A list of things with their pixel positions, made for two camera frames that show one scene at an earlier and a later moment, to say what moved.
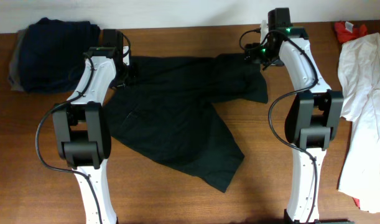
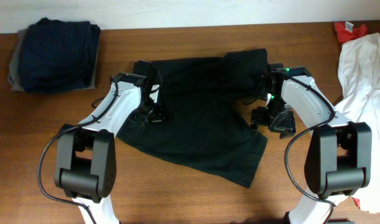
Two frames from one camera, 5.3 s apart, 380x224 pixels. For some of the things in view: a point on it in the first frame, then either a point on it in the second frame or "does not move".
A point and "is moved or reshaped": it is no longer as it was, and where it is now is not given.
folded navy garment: x=51 y=53 does not move
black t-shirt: x=165 y=107 is moved or reshaped
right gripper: x=252 y=54 -> x=273 y=121
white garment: x=363 y=79 does not move
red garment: x=346 y=31 does not move
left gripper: x=129 y=72 -> x=153 y=115
